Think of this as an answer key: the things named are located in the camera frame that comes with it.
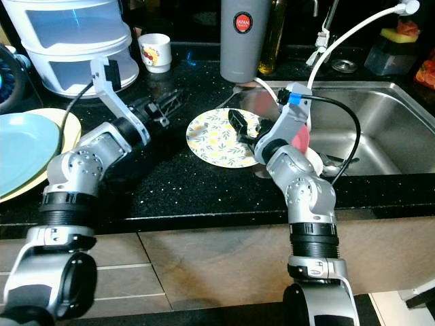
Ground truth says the olive oil glass bottle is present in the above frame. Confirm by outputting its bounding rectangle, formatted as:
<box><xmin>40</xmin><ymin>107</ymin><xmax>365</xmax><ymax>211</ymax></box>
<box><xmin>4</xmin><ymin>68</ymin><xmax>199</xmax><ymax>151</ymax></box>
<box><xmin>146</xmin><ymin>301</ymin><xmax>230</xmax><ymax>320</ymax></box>
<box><xmin>257</xmin><ymin>0</ymin><xmax>288</xmax><ymax>75</ymax></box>

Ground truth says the dark translucent sponge holder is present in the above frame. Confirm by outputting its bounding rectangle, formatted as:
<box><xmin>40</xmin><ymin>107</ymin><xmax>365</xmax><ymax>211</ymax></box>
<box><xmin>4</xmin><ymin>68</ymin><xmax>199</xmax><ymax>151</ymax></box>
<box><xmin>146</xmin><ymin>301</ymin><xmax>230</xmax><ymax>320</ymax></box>
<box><xmin>364</xmin><ymin>31</ymin><xmax>421</xmax><ymax>75</ymax></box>

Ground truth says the round metal sink cap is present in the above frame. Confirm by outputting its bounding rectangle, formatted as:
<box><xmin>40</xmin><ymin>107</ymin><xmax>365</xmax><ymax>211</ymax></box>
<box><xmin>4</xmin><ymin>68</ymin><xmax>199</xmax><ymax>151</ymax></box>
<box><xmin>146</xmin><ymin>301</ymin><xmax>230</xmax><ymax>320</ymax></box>
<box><xmin>332</xmin><ymin>60</ymin><xmax>358</xmax><ymax>73</ymax></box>

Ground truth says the cream plate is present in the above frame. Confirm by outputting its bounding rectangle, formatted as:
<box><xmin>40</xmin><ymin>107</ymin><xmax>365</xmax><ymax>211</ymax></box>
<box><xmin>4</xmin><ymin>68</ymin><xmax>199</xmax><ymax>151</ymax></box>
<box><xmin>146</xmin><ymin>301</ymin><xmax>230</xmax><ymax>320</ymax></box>
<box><xmin>0</xmin><ymin>107</ymin><xmax>84</xmax><ymax>203</ymax></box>

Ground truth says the white printed cup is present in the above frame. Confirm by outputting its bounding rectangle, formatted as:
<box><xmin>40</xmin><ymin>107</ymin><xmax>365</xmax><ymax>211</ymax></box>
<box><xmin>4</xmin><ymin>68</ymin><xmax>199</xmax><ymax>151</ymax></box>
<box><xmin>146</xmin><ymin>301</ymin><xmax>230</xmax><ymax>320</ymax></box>
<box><xmin>138</xmin><ymin>33</ymin><xmax>172</xmax><ymax>73</ymax></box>

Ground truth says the lemon print plate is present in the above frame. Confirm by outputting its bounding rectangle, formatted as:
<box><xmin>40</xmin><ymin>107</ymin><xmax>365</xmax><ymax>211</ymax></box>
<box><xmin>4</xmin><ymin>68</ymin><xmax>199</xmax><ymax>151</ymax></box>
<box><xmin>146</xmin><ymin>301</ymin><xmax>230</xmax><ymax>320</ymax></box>
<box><xmin>186</xmin><ymin>107</ymin><xmax>266</xmax><ymax>168</ymax></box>

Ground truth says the chrome tap spout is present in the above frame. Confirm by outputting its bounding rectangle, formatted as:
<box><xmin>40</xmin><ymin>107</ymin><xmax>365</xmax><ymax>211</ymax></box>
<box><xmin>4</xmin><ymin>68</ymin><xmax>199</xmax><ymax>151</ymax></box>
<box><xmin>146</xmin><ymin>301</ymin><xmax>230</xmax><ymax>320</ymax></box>
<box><xmin>302</xmin><ymin>0</ymin><xmax>321</xmax><ymax>18</ymax></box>

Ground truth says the red scrub pad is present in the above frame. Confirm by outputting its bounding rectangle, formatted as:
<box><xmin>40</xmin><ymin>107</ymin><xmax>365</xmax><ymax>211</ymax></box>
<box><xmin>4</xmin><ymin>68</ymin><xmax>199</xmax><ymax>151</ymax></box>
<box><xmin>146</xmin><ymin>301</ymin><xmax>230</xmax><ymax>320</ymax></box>
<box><xmin>398</xmin><ymin>19</ymin><xmax>422</xmax><ymax>36</ymax></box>

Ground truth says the grey stone-look cabinet door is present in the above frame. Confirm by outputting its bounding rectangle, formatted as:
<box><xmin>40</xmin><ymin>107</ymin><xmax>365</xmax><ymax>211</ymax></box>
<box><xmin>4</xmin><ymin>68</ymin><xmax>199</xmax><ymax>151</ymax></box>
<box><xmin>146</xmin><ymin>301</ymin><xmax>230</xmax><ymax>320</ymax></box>
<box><xmin>138</xmin><ymin>221</ymin><xmax>296</xmax><ymax>316</ymax></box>
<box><xmin>336</xmin><ymin>216</ymin><xmax>435</xmax><ymax>300</ymax></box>

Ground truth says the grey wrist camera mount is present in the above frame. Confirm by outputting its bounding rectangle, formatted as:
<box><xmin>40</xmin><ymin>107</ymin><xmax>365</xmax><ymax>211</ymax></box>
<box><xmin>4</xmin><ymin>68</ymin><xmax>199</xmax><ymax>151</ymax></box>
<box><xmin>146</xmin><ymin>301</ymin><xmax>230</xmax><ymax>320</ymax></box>
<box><xmin>90</xmin><ymin>56</ymin><xmax>150</xmax><ymax>147</ymax></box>
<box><xmin>255</xmin><ymin>81</ymin><xmax>312</xmax><ymax>164</ymax></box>

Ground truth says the clear plastic utensil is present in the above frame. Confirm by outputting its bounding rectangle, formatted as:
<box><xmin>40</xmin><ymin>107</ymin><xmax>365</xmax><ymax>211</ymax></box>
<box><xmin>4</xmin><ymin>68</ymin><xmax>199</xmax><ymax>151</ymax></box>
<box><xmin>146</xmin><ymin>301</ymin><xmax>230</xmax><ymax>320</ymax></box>
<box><xmin>211</xmin><ymin>87</ymin><xmax>239</xmax><ymax>111</ymax></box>

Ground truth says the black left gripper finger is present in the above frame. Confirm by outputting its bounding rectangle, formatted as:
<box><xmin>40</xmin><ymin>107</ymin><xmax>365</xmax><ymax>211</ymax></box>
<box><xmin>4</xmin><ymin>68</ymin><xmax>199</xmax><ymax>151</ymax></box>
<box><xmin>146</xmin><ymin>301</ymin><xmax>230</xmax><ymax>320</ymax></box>
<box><xmin>160</xmin><ymin>102</ymin><xmax>186</xmax><ymax>130</ymax></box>
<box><xmin>153</xmin><ymin>88</ymin><xmax>188</xmax><ymax>113</ymax></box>

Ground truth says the white stacked plastic container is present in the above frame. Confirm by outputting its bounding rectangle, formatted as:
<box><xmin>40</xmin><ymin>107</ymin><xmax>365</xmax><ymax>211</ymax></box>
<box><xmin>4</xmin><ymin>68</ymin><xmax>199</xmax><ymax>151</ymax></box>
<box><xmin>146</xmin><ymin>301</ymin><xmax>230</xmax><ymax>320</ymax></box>
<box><xmin>3</xmin><ymin>0</ymin><xmax>133</xmax><ymax>99</ymax></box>

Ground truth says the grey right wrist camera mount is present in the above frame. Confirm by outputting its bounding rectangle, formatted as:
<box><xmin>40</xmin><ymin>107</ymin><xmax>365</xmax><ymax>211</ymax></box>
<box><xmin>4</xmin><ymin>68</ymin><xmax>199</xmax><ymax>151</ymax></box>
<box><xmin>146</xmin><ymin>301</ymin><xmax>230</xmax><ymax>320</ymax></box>
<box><xmin>255</xmin><ymin>81</ymin><xmax>312</xmax><ymax>164</ymax></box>

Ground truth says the thin white tube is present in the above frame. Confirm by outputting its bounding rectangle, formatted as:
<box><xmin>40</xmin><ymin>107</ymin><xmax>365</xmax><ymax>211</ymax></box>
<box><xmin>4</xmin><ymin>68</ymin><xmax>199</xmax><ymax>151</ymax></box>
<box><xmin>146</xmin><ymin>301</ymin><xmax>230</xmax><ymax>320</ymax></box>
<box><xmin>251</xmin><ymin>78</ymin><xmax>286</xmax><ymax>103</ymax></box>

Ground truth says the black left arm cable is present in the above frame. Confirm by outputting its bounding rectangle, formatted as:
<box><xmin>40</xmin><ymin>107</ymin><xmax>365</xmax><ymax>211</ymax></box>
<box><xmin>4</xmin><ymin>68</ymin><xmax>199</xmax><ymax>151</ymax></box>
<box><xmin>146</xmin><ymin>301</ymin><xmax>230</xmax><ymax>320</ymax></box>
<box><xmin>60</xmin><ymin>81</ymin><xmax>97</xmax><ymax>137</ymax></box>

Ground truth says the light blue plate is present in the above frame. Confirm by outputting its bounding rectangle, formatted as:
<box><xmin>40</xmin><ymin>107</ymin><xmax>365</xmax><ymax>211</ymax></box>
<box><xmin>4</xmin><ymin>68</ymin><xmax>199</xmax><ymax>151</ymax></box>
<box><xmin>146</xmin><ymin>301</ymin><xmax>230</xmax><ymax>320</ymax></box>
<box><xmin>0</xmin><ymin>112</ymin><xmax>62</xmax><ymax>199</ymax></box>

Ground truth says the grey thermos red logo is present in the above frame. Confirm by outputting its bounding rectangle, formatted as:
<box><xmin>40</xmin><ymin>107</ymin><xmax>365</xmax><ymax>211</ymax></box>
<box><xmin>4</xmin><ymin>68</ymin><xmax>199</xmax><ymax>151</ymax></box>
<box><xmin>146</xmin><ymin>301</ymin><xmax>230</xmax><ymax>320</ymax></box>
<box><xmin>220</xmin><ymin>0</ymin><xmax>273</xmax><ymax>82</ymax></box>

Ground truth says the round black speaker light ring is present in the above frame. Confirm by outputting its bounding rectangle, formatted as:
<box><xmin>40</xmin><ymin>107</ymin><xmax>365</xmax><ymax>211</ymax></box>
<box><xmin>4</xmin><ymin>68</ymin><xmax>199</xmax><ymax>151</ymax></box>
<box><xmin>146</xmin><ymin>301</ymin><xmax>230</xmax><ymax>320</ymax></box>
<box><xmin>0</xmin><ymin>44</ymin><xmax>31</xmax><ymax>109</ymax></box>

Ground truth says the yellow sponge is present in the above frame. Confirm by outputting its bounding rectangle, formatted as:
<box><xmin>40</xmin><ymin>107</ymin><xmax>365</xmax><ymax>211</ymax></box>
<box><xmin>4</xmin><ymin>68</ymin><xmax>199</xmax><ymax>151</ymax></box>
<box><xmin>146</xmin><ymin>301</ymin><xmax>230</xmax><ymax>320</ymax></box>
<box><xmin>381</xmin><ymin>27</ymin><xmax>419</xmax><ymax>43</ymax></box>

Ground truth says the pink plate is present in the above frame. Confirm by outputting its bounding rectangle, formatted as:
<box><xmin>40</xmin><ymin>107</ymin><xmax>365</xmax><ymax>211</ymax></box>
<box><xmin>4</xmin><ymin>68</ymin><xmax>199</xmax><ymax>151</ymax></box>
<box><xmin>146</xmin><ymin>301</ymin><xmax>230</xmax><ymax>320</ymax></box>
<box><xmin>292</xmin><ymin>126</ymin><xmax>310</xmax><ymax>153</ymax></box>

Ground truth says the stainless steel sink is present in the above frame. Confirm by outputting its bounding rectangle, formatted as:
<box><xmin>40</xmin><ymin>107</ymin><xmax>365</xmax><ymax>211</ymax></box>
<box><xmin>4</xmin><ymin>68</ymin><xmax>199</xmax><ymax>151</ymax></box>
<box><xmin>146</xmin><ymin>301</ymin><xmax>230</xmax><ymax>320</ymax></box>
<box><xmin>234</xmin><ymin>80</ymin><xmax>435</xmax><ymax>179</ymax></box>

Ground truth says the black floor mat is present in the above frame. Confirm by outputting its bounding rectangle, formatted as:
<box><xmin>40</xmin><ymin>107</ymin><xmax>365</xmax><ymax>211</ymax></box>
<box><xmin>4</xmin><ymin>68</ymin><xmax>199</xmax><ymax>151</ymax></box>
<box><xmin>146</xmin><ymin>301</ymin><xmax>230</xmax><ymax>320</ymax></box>
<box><xmin>102</xmin><ymin>309</ymin><xmax>290</xmax><ymax>326</ymax></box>

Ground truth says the chrome faucet pipe white tag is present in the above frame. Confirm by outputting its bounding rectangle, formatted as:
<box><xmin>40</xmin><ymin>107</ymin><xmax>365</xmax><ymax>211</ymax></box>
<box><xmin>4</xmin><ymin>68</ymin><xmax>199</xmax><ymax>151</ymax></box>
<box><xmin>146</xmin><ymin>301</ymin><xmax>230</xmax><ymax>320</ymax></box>
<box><xmin>306</xmin><ymin>0</ymin><xmax>341</xmax><ymax>67</ymax></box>

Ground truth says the white flexible faucet hose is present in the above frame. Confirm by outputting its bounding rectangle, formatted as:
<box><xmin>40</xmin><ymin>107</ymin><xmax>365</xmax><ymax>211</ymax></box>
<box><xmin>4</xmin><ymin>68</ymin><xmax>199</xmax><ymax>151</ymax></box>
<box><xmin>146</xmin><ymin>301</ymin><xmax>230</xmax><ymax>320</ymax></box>
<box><xmin>306</xmin><ymin>0</ymin><xmax>421</xmax><ymax>89</ymax></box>

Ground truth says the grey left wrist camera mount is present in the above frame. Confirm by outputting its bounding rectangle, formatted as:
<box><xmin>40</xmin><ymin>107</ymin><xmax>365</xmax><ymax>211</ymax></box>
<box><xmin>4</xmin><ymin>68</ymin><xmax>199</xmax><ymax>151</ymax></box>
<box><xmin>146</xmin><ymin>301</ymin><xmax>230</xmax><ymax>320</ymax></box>
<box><xmin>90</xmin><ymin>56</ymin><xmax>150</xmax><ymax>147</ymax></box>

